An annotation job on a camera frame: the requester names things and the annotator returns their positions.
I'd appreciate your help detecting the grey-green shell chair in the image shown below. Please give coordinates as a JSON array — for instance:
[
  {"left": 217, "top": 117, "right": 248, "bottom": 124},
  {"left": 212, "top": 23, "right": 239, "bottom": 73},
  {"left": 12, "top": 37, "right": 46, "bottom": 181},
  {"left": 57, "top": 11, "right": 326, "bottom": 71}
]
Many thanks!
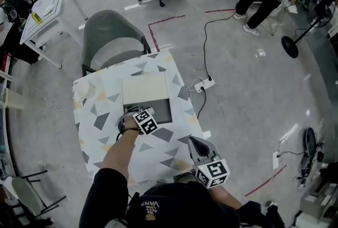
[{"left": 81, "top": 9, "right": 152, "bottom": 77}]

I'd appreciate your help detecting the yellow-green bottle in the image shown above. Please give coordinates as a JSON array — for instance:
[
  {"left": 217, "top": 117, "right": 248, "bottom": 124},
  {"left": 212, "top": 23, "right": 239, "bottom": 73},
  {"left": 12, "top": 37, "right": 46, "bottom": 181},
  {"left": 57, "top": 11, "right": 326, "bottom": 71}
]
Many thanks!
[{"left": 31, "top": 12, "right": 43, "bottom": 25}]

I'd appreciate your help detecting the pale green metal-frame chair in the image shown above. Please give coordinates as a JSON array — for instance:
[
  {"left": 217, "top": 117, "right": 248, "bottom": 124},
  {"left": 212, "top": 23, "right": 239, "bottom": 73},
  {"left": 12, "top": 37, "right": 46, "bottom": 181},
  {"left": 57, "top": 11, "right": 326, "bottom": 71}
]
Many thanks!
[{"left": 10, "top": 169, "right": 67, "bottom": 220}]

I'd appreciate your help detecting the white framed table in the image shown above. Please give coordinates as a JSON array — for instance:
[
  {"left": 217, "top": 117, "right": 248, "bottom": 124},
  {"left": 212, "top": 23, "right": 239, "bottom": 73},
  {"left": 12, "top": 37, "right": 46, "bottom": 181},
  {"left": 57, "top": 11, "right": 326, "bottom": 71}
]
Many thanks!
[{"left": 19, "top": 0, "right": 88, "bottom": 69}]

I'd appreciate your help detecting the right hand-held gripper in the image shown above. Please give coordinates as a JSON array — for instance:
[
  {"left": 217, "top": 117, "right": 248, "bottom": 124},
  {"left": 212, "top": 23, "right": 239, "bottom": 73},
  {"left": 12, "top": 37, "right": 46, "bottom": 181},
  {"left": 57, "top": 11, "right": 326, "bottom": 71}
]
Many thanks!
[{"left": 187, "top": 136, "right": 230, "bottom": 189}]

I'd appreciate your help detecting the long black floor cable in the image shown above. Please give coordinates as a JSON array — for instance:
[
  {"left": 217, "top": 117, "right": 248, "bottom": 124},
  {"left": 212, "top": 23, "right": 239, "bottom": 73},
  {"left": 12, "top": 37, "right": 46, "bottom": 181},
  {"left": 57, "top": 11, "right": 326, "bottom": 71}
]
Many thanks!
[{"left": 202, "top": 12, "right": 238, "bottom": 82}]

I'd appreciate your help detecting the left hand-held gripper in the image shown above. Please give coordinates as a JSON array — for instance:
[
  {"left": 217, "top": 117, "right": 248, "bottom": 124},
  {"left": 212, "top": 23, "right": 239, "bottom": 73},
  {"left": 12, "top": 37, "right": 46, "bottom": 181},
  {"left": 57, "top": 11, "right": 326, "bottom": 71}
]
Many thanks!
[{"left": 116, "top": 105, "right": 158, "bottom": 136}]

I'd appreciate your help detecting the person's left hand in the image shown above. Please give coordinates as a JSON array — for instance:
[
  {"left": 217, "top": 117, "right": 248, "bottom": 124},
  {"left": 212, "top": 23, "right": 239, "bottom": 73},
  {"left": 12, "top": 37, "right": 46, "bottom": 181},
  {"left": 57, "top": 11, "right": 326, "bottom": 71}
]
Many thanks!
[{"left": 123, "top": 117, "right": 140, "bottom": 130}]

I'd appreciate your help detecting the person's left forearm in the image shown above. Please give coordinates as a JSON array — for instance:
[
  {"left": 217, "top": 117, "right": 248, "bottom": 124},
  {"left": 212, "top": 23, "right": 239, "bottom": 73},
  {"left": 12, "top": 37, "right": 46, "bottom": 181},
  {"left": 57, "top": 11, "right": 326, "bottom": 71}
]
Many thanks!
[{"left": 101, "top": 129, "right": 140, "bottom": 186}]

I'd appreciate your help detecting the white floor cable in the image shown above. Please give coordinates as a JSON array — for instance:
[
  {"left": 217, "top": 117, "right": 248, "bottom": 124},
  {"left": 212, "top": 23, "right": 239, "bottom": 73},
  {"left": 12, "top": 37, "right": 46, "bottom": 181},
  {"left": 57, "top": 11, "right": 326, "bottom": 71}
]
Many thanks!
[{"left": 39, "top": 97, "right": 74, "bottom": 112}]

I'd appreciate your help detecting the black floor device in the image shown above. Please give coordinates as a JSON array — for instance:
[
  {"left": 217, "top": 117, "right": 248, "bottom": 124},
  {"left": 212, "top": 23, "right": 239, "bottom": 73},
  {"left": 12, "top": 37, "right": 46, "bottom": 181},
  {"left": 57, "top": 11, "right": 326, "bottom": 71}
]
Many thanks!
[{"left": 304, "top": 127, "right": 318, "bottom": 158}]

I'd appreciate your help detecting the geometric patterned tablecloth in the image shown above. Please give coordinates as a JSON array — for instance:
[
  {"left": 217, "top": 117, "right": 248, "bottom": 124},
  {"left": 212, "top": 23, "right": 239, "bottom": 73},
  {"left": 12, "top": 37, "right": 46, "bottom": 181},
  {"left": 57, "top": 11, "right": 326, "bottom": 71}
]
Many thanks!
[{"left": 72, "top": 50, "right": 205, "bottom": 186}]

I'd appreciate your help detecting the black wristband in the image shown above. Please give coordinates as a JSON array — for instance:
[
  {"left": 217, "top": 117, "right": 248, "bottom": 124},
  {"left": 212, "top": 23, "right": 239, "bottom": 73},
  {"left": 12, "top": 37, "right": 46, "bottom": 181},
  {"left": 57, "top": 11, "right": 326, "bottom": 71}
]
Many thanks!
[{"left": 121, "top": 126, "right": 142, "bottom": 134}]

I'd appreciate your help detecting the person's black shirt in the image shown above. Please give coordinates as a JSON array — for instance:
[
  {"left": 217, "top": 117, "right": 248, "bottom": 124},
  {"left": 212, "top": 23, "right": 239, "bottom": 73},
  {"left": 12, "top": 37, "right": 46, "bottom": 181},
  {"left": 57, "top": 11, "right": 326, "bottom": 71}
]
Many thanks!
[{"left": 78, "top": 168, "right": 286, "bottom": 228}]

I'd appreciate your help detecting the person's right forearm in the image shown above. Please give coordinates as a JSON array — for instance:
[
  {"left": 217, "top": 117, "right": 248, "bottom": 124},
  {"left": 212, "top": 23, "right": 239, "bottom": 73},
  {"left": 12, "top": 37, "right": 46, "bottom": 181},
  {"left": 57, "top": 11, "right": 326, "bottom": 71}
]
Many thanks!
[{"left": 210, "top": 184, "right": 243, "bottom": 210}]

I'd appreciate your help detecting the short black power cable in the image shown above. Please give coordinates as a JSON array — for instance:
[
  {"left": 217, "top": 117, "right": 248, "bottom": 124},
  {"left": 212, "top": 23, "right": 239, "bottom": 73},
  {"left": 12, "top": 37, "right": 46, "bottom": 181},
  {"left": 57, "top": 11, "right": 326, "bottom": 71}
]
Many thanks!
[{"left": 196, "top": 88, "right": 208, "bottom": 120}]

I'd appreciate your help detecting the white power strip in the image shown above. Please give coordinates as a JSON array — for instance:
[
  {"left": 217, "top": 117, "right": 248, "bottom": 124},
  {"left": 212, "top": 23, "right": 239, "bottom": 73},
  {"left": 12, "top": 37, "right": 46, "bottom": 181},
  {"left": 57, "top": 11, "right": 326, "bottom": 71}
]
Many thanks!
[{"left": 193, "top": 78, "right": 215, "bottom": 93}]

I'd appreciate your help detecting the black fan stand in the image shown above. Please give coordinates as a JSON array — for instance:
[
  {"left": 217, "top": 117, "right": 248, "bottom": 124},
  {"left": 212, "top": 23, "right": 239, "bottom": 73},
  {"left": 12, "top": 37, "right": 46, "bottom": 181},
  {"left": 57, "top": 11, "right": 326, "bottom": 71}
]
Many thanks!
[{"left": 280, "top": 14, "right": 330, "bottom": 59}]

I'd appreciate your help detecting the grey box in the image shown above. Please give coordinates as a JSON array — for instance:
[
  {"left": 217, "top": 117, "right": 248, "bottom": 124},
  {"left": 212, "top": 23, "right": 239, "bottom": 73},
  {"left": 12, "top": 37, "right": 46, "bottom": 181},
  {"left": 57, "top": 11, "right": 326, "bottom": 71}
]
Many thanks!
[{"left": 120, "top": 72, "right": 173, "bottom": 125}]

